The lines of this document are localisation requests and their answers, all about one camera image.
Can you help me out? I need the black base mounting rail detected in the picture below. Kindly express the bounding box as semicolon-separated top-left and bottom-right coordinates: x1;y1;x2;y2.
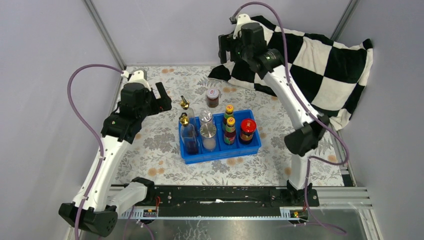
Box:
133;177;320;218

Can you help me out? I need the red lid chili jar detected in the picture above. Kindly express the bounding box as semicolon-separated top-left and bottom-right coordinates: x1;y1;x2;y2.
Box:
239;118;257;145

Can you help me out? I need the black white checkered pillow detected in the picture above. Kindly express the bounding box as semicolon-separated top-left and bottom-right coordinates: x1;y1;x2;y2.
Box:
208;15;374;131

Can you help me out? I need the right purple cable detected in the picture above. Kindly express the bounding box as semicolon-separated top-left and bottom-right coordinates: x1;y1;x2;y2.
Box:
230;1;350;235

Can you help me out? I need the floral fern tablecloth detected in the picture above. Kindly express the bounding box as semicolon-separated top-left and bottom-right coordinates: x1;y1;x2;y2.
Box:
99;65;345;187

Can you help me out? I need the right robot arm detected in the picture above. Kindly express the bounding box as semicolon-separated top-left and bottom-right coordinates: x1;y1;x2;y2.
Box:
218;22;329;206

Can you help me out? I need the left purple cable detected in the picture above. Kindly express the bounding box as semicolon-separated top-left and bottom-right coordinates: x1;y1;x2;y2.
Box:
67;64;133;240

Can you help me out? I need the purple cable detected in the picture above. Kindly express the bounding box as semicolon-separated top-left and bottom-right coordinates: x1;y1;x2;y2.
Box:
230;1;350;235
67;64;133;240

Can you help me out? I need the sauce bottle yellow cap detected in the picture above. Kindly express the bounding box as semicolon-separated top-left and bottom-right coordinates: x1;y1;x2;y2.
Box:
222;104;234;130
223;117;236;145

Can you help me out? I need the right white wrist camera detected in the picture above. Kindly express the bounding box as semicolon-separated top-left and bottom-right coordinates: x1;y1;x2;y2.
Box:
229;13;253;39

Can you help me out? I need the blue divided plastic bin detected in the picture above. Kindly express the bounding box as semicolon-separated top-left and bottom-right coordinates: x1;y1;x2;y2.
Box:
179;109;262;164

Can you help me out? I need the white lid sauce jar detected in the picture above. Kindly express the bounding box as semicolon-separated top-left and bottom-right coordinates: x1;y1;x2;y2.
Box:
206;88;220;108

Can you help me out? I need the metal lid shaker jar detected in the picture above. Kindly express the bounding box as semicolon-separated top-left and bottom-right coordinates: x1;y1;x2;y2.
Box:
198;109;214;126

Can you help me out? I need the glass oil bottle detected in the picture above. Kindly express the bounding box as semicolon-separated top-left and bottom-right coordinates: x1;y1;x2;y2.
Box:
180;95;199;136
179;112;199;155

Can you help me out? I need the tall glass spice canister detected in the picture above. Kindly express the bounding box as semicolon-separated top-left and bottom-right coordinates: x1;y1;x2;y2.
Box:
199;123;217;152

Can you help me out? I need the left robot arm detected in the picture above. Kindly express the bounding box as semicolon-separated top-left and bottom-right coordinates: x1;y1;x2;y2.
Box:
58;82;172;237

